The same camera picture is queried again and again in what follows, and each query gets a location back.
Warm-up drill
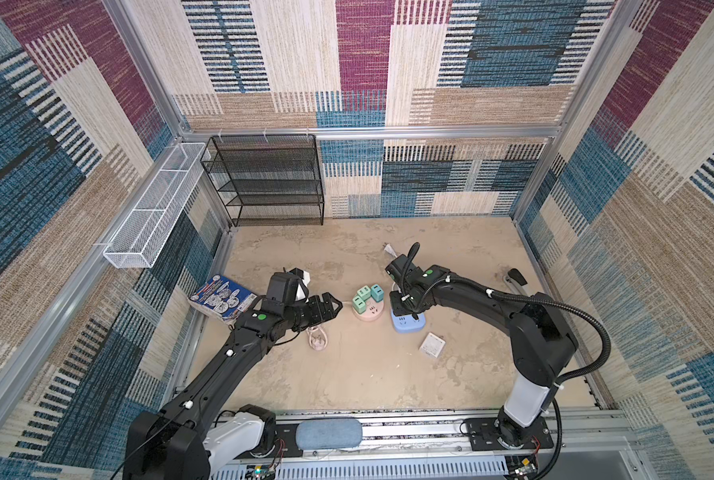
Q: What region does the blue-grey cushion pad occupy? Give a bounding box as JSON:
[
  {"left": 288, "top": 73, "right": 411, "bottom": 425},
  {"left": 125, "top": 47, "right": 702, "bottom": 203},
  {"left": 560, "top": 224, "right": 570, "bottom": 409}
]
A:
[{"left": 295, "top": 417, "right": 363, "bottom": 451}]

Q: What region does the black and grey stapler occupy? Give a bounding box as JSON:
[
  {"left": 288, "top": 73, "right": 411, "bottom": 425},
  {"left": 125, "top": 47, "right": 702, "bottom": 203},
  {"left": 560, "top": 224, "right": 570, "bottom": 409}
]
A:
[{"left": 504, "top": 268, "right": 530, "bottom": 296}]

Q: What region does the blue illustrated box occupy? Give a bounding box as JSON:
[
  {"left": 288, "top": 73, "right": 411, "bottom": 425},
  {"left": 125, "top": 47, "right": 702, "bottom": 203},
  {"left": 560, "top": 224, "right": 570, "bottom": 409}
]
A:
[{"left": 188, "top": 274, "right": 258, "bottom": 324}]

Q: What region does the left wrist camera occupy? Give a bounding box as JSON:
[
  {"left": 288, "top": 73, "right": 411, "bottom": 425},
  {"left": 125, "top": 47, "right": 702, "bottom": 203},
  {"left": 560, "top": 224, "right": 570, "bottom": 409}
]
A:
[{"left": 286, "top": 268, "right": 311, "bottom": 301}]

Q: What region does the white wire mesh basket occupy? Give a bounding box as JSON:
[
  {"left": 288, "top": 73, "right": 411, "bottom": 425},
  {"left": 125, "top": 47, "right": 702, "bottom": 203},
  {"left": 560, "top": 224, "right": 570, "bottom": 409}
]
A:
[{"left": 103, "top": 143, "right": 206, "bottom": 269}]

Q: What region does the teal plug adapter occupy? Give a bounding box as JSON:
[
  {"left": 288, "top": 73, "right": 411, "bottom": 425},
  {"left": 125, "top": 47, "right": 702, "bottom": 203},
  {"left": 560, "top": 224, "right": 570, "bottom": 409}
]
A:
[{"left": 370, "top": 284, "right": 384, "bottom": 303}]

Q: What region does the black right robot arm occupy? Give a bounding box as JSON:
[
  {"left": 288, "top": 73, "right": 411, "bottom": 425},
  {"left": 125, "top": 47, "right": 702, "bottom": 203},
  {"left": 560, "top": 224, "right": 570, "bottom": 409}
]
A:
[{"left": 385, "top": 253, "right": 612, "bottom": 449}]

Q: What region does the mint green plug adapter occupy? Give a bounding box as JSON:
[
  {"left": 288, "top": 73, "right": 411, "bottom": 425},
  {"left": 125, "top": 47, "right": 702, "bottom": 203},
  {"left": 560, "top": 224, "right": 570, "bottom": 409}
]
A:
[{"left": 357, "top": 285, "right": 372, "bottom": 302}]

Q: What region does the pink round power strip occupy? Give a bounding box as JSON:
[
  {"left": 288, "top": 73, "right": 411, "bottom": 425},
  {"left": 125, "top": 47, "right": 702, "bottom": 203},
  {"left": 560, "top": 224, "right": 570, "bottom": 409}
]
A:
[{"left": 351, "top": 298, "right": 386, "bottom": 322}]

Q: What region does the black wire mesh shelf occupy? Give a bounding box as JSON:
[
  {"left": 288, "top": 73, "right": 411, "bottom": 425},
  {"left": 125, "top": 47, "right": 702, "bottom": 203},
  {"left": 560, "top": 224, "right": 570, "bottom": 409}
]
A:
[{"left": 202, "top": 134, "right": 325, "bottom": 227}]

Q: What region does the white square adapter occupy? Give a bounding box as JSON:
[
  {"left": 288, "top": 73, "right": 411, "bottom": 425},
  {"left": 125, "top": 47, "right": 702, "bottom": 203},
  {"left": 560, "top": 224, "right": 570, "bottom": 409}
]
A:
[{"left": 419, "top": 332, "right": 446, "bottom": 359}]

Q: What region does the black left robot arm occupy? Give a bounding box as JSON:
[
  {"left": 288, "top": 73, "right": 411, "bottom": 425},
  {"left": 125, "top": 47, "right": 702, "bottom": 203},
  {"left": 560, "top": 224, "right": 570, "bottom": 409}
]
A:
[{"left": 113, "top": 269, "right": 343, "bottom": 479}]

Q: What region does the blue square power strip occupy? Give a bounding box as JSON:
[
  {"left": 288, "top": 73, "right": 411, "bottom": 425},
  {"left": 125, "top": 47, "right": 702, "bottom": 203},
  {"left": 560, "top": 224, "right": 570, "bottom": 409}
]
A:
[{"left": 391, "top": 313, "right": 426, "bottom": 334}]

